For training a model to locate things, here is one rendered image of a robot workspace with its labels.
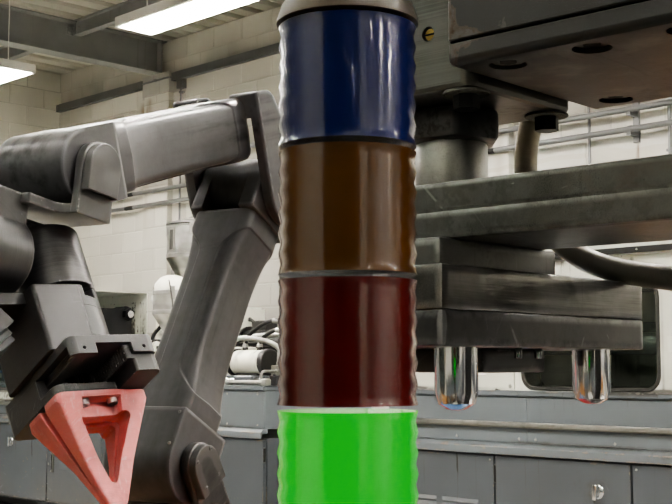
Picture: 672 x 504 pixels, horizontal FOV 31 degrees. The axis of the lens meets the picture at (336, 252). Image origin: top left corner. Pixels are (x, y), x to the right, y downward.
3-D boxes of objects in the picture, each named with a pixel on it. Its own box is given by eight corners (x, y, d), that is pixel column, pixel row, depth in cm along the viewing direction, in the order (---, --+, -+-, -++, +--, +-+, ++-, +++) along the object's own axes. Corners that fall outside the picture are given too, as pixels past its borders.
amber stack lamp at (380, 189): (341, 281, 36) (341, 169, 36) (445, 275, 33) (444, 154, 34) (248, 274, 33) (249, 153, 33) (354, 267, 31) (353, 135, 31)
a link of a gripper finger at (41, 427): (105, 480, 74) (65, 345, 78) (54, 528, 78) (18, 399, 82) (196, 469, 79) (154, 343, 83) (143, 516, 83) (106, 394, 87)
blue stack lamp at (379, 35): (341, 164, 36) (341, 53, 37) (444, 149, 34) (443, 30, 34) (249, 147, 33) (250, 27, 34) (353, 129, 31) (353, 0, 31)
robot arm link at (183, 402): (159, 485, 92) (272, 142, 108) (91, 481, 95) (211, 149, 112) (201, 517, 97) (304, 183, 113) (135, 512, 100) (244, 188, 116)
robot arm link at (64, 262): (49, 284, 81) (23, 199, 84) (-12, 325, 83) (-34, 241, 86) (116, 303, 87) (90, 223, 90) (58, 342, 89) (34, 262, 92)
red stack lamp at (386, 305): (341, 401, 36) (341, 287, 36) (446, 404, 33) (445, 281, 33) (247, 404, 33) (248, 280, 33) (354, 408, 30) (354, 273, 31)
